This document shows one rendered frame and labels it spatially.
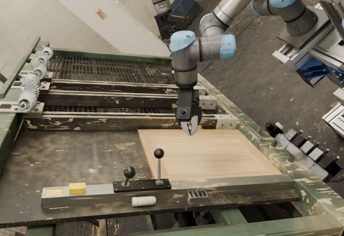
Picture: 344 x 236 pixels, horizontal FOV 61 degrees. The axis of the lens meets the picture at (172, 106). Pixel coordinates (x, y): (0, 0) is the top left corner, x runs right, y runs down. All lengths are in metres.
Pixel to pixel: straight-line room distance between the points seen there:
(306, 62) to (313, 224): 0.87
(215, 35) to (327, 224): 0.72
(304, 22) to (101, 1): 3.93
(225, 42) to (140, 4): 5.72
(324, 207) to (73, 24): 6.03
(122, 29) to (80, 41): 1.73
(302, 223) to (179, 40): 0.70
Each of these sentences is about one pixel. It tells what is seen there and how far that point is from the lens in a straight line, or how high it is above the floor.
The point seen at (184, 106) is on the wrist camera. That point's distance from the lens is 0.91.
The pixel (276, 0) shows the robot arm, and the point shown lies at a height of 1.26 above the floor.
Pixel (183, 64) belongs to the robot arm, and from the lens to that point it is 0.89.
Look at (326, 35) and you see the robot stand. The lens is 1.69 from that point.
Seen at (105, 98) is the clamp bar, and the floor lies 1.49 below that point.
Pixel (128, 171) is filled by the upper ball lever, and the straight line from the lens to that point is 0.93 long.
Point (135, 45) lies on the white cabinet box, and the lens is 5.28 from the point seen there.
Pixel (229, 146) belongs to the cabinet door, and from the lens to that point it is 1.47.
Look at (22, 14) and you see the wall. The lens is 6.76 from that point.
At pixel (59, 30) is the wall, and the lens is 6.70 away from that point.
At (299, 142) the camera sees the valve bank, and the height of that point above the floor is 0.76.
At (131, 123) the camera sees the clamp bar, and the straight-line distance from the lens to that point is 1.46.
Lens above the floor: 1.97
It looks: 28 degrees down
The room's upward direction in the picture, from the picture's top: 52 degrees counter-clockwise
